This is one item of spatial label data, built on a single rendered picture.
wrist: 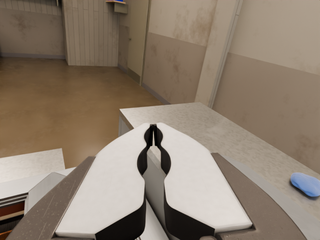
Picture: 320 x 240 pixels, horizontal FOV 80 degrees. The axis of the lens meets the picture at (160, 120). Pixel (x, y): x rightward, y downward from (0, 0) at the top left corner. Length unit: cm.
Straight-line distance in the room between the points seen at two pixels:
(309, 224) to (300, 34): 187
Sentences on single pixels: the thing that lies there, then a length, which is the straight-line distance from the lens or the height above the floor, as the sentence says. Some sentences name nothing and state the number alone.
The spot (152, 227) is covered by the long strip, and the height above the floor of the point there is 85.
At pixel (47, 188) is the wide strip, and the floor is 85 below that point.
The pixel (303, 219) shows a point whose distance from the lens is 75.
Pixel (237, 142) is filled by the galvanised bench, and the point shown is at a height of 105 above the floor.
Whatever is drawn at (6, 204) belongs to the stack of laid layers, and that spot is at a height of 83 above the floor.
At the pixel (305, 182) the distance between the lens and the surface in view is 90.
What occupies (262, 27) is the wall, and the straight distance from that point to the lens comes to 256.
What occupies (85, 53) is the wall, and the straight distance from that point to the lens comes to 667.
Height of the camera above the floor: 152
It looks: 27 degrees down
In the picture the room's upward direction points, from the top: 9 degrees clockwise
